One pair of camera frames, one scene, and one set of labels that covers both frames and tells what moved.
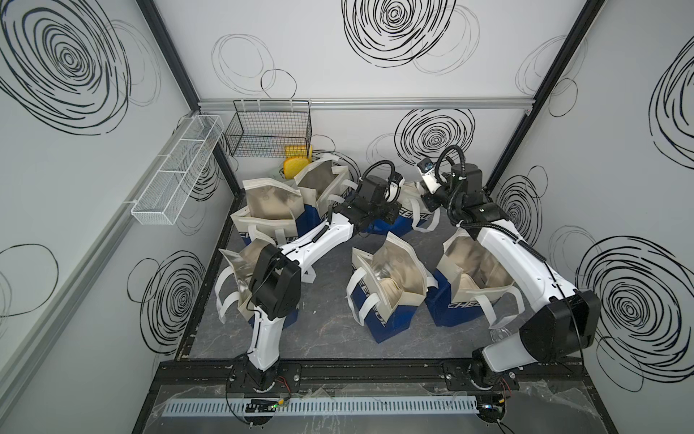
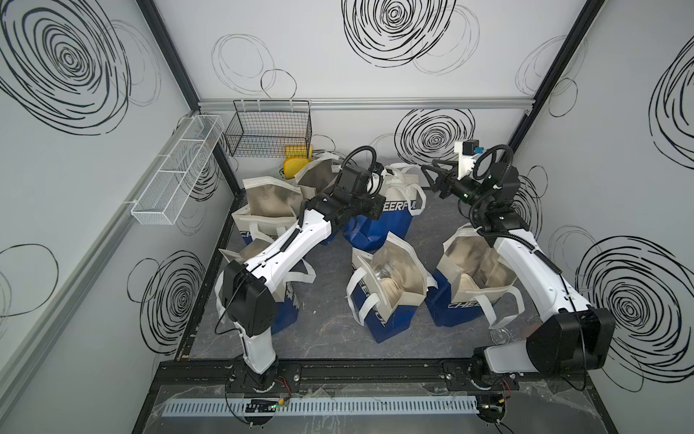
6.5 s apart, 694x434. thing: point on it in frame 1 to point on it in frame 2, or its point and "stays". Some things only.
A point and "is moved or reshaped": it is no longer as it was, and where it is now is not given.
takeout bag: x=467 y=282 stays
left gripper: x=390 y=209 to x=375 y=203
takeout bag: x=413 y=212 is moved or reshaped
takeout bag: x=271 y=212 stays
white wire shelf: x=166 y=194 stays
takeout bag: x=385 y=287 stays
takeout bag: x=323 y=184 stays
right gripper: x=431 y=204 to x=445 y=181
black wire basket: x=265 y=127 stays
